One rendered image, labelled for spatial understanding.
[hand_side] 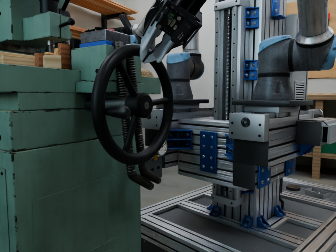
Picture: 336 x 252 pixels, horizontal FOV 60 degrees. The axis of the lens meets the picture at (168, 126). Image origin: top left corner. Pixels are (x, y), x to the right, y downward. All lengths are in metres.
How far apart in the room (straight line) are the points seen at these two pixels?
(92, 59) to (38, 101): 0.17
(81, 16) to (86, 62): 3.55
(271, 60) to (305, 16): 0.19
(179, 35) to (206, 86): 3.67
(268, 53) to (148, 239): 0.99
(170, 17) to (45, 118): 0.40
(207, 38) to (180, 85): 2.87
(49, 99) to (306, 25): 0.80
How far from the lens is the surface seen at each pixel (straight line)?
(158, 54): 0.60
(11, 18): 1.03
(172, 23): 0.52
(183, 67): 1.42
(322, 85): 3.87
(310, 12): 1.05
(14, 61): 0.90
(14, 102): 0.73
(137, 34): 1.60
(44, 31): 0.94
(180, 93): 1.41
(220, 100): 1.38
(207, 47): 4.23
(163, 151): 1.01
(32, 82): 0.74
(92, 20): 4.48
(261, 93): 1.13
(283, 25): 1.60
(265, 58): 1.15
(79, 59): 0.83
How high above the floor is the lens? 0.83
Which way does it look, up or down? 6 degrees down
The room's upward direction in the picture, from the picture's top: straight up
